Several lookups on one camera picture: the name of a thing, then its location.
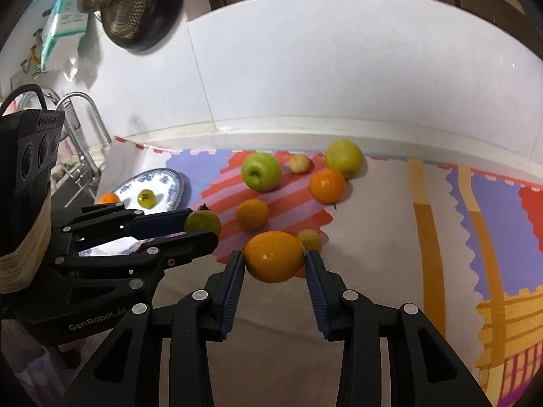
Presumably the blue and white patterned plate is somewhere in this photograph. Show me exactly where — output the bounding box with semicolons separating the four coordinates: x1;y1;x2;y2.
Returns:
78;168;185;259

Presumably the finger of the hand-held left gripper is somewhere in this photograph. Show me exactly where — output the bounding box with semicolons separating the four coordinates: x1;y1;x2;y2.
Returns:
51;203;194;247
54;231;219;283

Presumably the black hanging pan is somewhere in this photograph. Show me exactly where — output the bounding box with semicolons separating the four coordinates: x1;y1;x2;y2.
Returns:
99;0;187;52

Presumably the white plastic bag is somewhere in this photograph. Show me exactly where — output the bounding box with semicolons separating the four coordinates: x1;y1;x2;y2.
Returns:
63;21;103;82

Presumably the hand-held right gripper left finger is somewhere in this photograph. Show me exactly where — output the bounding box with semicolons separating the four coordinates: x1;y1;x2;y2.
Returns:
59;251;246;407

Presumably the colourful printed mat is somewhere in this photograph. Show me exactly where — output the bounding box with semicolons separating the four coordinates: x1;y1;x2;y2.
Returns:
102;136;543;407

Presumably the yellow wall hook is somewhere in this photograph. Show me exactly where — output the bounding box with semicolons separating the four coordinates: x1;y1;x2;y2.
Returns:
22;44;44;74

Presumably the large yellow-green citrus fruit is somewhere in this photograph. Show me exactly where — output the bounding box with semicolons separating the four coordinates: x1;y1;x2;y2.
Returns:
325;139;364;179

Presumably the large orange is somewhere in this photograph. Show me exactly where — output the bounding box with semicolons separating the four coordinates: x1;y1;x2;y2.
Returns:
243;231;306;284

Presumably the black cable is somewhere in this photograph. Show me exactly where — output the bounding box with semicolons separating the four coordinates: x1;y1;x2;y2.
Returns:
0;84;50;114

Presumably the green persimmon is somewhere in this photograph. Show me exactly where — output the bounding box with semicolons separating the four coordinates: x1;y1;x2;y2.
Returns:
184;206;222;238

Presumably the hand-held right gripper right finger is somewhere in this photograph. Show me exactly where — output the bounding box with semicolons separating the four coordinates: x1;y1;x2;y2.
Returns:
304;250;495;407

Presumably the thin chrome gooseneck faucet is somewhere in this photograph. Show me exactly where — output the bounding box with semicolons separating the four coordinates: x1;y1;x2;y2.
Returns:
56;92;112;149

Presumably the wire sink basket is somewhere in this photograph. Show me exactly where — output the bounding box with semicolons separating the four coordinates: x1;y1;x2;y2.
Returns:
63;110;84;137

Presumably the green apple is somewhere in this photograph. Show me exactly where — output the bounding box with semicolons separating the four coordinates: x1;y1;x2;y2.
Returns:
241;153;282;192

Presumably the teal and white packet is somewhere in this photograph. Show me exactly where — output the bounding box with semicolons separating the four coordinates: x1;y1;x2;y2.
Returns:
39;0;93;71

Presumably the small tan round fruit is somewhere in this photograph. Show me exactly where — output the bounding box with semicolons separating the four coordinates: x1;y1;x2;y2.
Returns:
289;155;314;174
296;229;324;253

